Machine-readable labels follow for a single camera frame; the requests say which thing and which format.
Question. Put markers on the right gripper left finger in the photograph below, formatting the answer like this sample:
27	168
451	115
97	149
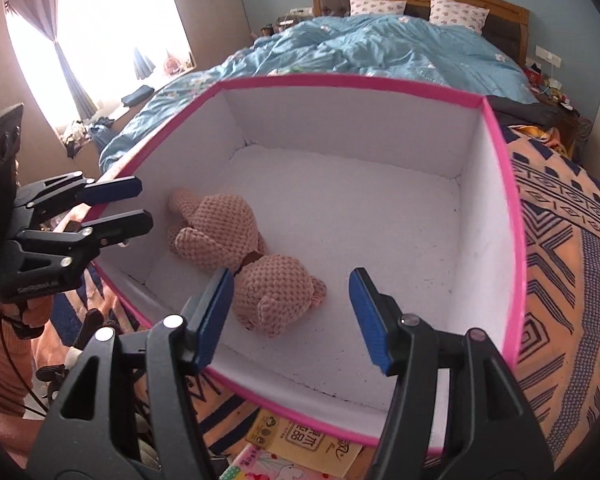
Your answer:
90	431

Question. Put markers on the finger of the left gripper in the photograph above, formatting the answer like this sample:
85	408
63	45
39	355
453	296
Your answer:
115	190
116	229

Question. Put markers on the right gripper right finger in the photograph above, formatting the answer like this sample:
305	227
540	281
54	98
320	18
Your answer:
491	431

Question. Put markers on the pink floral tissue pack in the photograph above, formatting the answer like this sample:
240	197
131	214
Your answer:
256	464

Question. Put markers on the gold tissue pack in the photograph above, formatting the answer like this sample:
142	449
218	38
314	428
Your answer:
303	445

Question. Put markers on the pink knitted teddy bear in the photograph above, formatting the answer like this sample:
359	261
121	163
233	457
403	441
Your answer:
220	231

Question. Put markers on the pink sweater forearm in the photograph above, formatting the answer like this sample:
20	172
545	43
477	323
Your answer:
18	358

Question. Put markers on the left hand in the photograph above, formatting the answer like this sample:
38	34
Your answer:
70	219

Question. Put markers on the purple curtain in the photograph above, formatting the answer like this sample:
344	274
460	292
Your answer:
42	15

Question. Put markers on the orange patterned blanket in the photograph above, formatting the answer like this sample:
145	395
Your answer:
565	269

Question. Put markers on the blue duvet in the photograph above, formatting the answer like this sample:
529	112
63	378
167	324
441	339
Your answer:
389	46

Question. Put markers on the wooden nightstand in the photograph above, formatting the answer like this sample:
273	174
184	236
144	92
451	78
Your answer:
574	129

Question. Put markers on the left patterned pillow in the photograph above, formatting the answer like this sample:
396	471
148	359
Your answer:
377	7

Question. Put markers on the patterned pillow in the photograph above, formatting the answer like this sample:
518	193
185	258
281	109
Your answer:
454	13
377	7

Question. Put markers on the right patterned pillow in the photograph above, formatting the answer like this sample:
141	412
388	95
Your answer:
454	13

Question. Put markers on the wooden headboard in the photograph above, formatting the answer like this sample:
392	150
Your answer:
507	25

